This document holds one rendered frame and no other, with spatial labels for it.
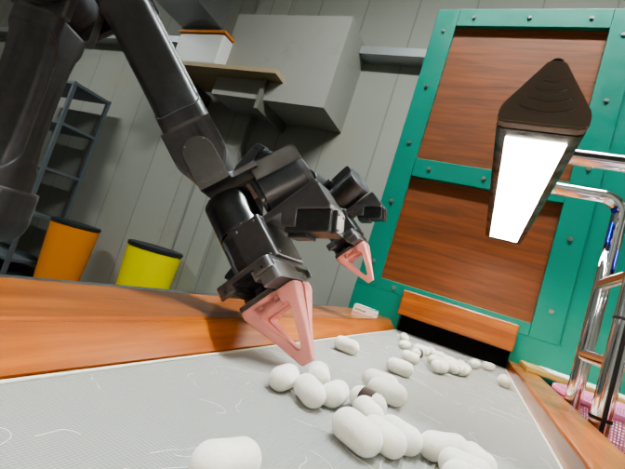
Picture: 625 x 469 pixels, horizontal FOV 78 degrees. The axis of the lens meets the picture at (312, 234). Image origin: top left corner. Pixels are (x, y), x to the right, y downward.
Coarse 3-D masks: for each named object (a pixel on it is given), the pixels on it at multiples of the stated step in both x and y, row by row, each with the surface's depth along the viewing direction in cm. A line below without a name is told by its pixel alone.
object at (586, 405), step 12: (552, 384) 73; (564, 384) 78; (564, 396) 68; (588, 396) 79; (588, 408) 63; (624, 408) 78; (624, 420) 58; (612, 432) 60; (624, 432) 59; (624, 444) 59
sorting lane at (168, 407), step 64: (0, 384) 19; (64, 384) 21; (128, 384) 24; (192, 384) 27; (256, 384) 31; (448, 384) 56; (512, 384) 77; (0, 448) 15; (64, 448) 16; (128, 448) 17; (192, 448) 19; (320, 448) 23; (512, 448) 36
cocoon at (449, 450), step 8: (448, 448) 25; (456, 448) 25; (440, 456) 25; (448, 456) 25; (456, 456) 24; (464, 456) 24; (472, 456) 25; (440, 464) 25; (472, 464) 24; (480, 464) 24; (488, 464) 24
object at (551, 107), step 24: (552, 72) 38; (528, 96) 38; (552, 96) 38; (576, 96) 37; (504, 120) 39; (528, 120) 38; (552, 120) 37; (576, 120) 36; (576, 144) 39; (504, 240) 92
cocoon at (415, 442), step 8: (384, 416) 28; (392, 416) 27; (400, 424) 27; (408, 424) 27; (408, 432) 26; (416, 432) 26; (408, 440) 26; (416, 440) 26; (408, 448) 26; (416, 448) 26; (408, 456) 26
